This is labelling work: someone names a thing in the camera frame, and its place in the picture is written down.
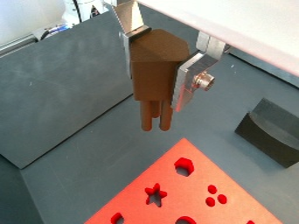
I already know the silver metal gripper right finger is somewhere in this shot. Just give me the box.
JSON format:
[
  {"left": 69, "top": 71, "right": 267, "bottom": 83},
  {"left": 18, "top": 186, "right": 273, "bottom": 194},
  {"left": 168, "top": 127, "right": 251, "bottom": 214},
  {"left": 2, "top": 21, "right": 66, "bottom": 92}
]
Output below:
[{"left": 172, "top": 31, "right": 229, "bottom": 112}]

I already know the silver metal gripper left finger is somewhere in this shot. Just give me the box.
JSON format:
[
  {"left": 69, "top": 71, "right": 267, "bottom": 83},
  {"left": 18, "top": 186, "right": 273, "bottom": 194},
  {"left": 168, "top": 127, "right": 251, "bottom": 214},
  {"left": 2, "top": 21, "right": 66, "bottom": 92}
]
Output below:
[{"left": 113, "top": 0, "right": 150, "bottom": 77}]

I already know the brown three prong block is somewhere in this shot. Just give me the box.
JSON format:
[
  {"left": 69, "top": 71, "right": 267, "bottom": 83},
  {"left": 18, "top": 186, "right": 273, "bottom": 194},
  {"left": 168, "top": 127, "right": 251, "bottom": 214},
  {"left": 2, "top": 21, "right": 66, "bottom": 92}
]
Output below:
[{"left": 130, "top": 29, "right": 189, "bottom": 131}]

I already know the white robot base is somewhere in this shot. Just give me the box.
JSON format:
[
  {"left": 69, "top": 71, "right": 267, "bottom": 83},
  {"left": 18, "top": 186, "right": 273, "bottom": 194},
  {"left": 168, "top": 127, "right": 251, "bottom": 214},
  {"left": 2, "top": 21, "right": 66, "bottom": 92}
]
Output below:
[{"left": 61, "top": 0, "right": 108, "bottom": 25}]

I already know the dark grey curved block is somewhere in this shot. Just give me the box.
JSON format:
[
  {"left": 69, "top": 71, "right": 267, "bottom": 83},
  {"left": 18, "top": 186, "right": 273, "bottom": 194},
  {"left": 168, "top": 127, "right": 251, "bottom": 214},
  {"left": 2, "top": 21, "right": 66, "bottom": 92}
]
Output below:
[{"left": 234, "top": 98, "right": 299, "bottom": 168}]

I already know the large grey flat panel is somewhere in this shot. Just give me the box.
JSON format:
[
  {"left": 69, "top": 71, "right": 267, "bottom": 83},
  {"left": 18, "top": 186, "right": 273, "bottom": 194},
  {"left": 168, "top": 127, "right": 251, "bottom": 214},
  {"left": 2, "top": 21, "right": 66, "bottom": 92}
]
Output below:
[{"left": 0, "top": 12, "right": 132, "bottom": 169}]

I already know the red shape sorter board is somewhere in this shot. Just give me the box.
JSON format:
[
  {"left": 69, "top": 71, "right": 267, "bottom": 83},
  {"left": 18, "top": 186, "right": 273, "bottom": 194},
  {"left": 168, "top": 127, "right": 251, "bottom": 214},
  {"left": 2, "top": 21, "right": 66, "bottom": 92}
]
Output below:
[{"left": 84, "top": 139, "right": 283, "bottom": 224}]

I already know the aluminium frame rail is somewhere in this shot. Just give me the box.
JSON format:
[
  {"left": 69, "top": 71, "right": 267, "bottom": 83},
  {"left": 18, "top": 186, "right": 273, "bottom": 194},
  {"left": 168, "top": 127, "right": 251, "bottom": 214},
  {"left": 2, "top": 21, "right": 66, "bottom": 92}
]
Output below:
[{"left": 0, "top": 27, "right": 60, "bottom": 56}]

